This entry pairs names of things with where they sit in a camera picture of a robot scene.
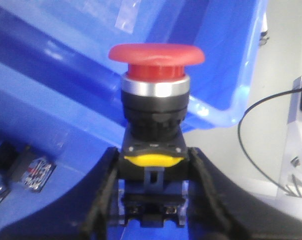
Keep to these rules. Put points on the red mushroom push button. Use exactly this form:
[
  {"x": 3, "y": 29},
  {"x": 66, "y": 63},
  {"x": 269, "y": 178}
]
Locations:
[{"x": 153, "y": 163}]

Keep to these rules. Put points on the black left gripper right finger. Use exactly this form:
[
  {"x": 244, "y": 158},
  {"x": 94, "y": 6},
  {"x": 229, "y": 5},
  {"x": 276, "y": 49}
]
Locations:
[{"x": 221, "y": 210}]

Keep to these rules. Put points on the blue plastic crate right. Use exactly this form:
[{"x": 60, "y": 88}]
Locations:
[{"x": 70, "y": 40}]

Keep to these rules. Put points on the clear tape strip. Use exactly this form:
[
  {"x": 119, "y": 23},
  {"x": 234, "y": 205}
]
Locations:
[{"x": 127, "y": 15}]

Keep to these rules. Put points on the bagged electronic part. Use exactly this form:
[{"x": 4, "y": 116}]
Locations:
[{"x": 37, "y": 174}]

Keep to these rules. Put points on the white caster leg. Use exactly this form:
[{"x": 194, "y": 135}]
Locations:
[{"x": 264, "y": 31}]

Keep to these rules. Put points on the blue plastic crate left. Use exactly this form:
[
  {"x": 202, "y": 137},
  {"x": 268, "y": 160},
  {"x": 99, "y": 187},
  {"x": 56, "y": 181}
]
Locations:
[{"x": 38, "y": 122}]

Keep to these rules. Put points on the blue plastic crate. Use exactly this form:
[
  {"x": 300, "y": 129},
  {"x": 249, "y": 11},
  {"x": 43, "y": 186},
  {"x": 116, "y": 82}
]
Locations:
[
  {"x": 70, "y": 40},
  {"x": 38, "y": 122}
]

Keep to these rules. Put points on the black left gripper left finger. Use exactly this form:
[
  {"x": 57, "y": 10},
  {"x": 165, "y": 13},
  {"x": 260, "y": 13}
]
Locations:
[{"x": 68, "y": 208}]

